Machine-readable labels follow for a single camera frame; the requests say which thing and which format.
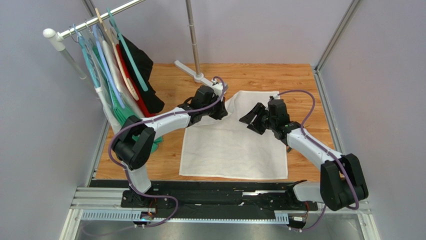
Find white slotted cable duct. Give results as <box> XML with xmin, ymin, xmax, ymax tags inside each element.
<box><xmin>80</xmin><ymin>209</ymin><xmax>290</xmax><ymax>225</ymax></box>

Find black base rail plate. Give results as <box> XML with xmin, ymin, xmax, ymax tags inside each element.
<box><xmin>90</xmin><ymin>180</ymin><xmax>320</xmax><ymax>219</ymax></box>

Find aluminium frame rail left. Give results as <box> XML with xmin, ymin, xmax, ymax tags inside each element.
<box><xmin>58</xmin><ymin>118</ymin><xmax>109</xmax><ymax>240</ymax></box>

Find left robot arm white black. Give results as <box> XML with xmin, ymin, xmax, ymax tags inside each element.
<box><xmin>108</xmin><ymin>83</ymin><xmax>228</xmax><ymax>198</ymax></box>

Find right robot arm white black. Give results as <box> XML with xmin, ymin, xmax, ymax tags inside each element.
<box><xmin>239</xmin><ymin>99</ymin><xmax>369</xmax><ymax>211</ymax></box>

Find white hanging garment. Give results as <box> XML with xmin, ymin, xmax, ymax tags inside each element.
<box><xmin>79</xmin><ymin>28</ymin><xmax>154</xmax><ymax>134</ymax></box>

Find light teal plastic hanger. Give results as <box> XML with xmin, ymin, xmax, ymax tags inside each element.
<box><xmin>72</xmin><ymin>24</ymin><xmax>101</xmax><ymax>89</ymax></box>

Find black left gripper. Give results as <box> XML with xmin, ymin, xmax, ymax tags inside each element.
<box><xmin>201</xmin><ymin>94</ymin><xmax>228</xmax><ymax>121</ymax></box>

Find black hanging garment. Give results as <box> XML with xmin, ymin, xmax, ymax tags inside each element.
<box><xmin>119</xmin><ymin>36</ymin><xmax>165</xmax><ymax>116</ymax></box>

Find green hanging garment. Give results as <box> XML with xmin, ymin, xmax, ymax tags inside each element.
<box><xmin>91</xmin><ymin>45</ymin><xmax>145</xmax><ymax>134</ymax></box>

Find wooden hanger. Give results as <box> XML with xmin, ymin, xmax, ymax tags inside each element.
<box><xmin>94</xmin><ymin>8</ymin><xmax>139</xmax><ymax>102</ymax></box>

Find white clothes rack stand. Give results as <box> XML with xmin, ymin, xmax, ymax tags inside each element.
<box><xmin>42</xmin><ymin>0</ymin><xmax>221</xmax><ymax>100</ymax></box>

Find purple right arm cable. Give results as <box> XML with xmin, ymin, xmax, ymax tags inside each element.
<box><xmin>269</xmin><ymin>89</ymin><xmax>361</xmax><ymax>233</ymax></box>

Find aluminium frame rail right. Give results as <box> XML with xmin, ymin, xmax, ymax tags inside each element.
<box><xmin>312</xmin><ymin>0</ymin><xmax>364</xmax><ymax>182</ymax></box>

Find white cloth napkin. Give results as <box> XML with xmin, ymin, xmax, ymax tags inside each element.
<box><xmin>179</xmin><ymin>90</ymin><xmax>288</xmax><ymax>180</ymax></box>

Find aluminium frame rail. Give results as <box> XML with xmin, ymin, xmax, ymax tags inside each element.
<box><xmin>312</xmin><ymin>0</ymin><xmax>364</xmax><ymax>182</ymax></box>
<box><xmin>58</xmin><ymin>118</ymin><xmax>109</xmax><ymax>240</ymax></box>

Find blue plastic hanger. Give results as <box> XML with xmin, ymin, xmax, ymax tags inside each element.
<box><xmin>91</xmin><ymin>24</ymin><xmax>126</xmax><ymax>109</ymax></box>

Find red hanging garment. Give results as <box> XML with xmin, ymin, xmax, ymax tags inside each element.
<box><xmin>115</xmin><ymin>44</ymin><xmax>155</xmax><ymax>118</ymax></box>

